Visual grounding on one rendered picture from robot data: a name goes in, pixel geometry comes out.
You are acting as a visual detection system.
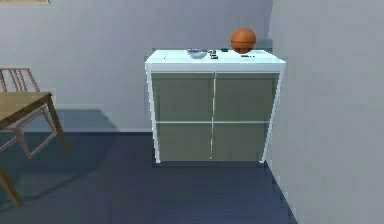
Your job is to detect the white cupboard with grey doors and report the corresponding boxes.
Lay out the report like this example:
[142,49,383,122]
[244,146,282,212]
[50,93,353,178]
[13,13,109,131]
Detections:
[144,49,287,165]

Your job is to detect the grey metal bowl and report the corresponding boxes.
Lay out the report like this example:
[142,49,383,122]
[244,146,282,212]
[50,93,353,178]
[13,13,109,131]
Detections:
[186,48,209,60]

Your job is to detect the orange basketball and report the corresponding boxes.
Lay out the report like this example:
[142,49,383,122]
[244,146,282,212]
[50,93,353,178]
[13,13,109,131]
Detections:
[230,27,257,55]

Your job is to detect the pale wooden chair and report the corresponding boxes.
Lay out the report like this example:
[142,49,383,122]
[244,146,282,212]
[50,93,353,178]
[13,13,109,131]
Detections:
[0,67,59,160]

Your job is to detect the brown wooden table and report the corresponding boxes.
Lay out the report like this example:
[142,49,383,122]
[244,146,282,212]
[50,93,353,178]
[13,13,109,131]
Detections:
[0,91,71,209]

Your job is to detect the framed wall picture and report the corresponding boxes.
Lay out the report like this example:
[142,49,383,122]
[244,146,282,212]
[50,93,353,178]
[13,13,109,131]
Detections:
[0,0,51,5]

